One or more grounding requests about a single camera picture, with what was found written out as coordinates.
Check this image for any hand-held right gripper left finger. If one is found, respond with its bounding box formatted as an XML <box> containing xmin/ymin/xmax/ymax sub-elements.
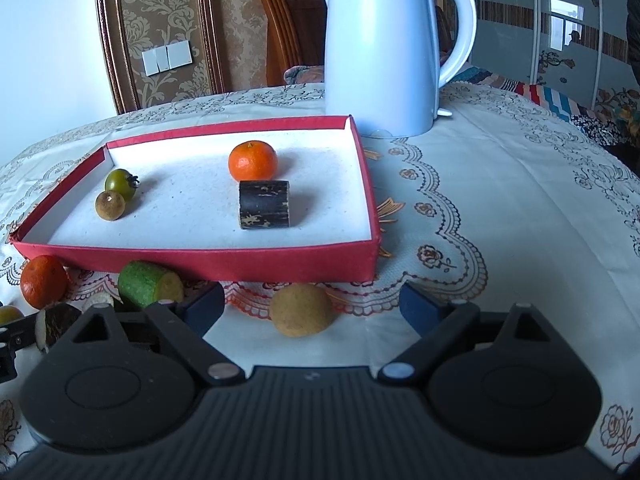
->
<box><xmin>62</xmin><ymin>281</ymin><xmax>247</xmax><ymax>387</ymax></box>

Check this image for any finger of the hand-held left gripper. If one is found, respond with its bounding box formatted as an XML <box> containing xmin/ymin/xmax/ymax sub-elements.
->
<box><xmin>0</xmin><ymin>312</ymin><xmax>41</xmax><ymax>383</ymax></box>

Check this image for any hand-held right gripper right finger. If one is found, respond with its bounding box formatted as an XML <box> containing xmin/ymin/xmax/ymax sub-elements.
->
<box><xmin>377</xmin><ymin>281</ymin><xmax>561</xmax><ymax>388</ymax></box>

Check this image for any green cucumber piece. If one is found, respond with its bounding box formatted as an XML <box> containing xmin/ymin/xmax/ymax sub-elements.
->
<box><xmin>118</xmin><ymin>260</ymin><xmax>185</xmax><ymax>310</ymax></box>

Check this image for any orange mandarin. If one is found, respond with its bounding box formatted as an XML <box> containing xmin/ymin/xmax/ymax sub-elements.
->
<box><xmin>228</xmin><ymin>140</ymin><xmax>279</xmax><ymax>182</ymax></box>
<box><xmin>20</xmin><ymin>255</ymin><xmax>69</xmax><ymax>310</ymax></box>

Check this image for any red cardboard tray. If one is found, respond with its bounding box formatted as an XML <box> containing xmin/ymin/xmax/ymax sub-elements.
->
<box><xmin>9</xmin><ymin>115</ymin><xmax>383</xmax><ymax>283</ymax></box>

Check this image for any brown kiwi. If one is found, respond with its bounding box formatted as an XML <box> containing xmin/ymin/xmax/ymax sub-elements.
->
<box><xmin>270</xmin><ymin>283</ymin><xmax>334</xmax><ymax>337</ymax></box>

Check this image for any small brown longan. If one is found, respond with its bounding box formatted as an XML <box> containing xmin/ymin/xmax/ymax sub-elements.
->
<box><xmin>95</xmin><ymin>191</ymin><xmax>126</xmax><ymax>222</ymax></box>

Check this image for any floral lace tablecloth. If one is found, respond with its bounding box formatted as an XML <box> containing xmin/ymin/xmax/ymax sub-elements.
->
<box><xmin>0</xmin><ymin>82</ymin><xmax>640</xmax><ymax>480</ymax></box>

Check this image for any striped bedding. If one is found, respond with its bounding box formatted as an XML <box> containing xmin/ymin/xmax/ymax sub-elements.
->
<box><xmin>450</xmin><ymin>65</ymin><xmax>640</xmax><ymax>151</ymax></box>

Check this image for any white electric kettle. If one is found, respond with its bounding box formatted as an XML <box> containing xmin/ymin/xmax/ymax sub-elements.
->
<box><xmin>311</xmin><ymin>0</ymin><xmax>477</xmax><ymax>138</ymax></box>

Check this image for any patterned blanket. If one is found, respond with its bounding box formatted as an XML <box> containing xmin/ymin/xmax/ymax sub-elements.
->
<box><xmin>283</xmin><ymin>64</ymin><xmax>327</xmax><ymax>86</ymax></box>

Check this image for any wooden chair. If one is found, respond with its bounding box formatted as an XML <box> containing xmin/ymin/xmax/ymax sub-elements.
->
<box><xmin>254</xmin><ymin>0</ymin><xmax>456</xmax><ymax>87</ymax></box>

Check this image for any floral sliding-door wardrobe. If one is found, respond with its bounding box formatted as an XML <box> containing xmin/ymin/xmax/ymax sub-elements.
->
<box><xmin>467</xmin><ymin>0</ymin><xmax>640</xmax><ymax>126</ymax></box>

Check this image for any white wall switch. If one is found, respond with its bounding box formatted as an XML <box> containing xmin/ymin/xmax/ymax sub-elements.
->
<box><xmin>141</xmin><ymin>40</ymin><xmax>192</xmax><ymax>77</ymax></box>

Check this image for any golden wall moulding frame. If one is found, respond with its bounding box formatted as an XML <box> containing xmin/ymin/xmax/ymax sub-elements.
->
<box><xmin>92</xmin><ymin>0</ymin><xmax>226</xmax><ymax>116</ymax></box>

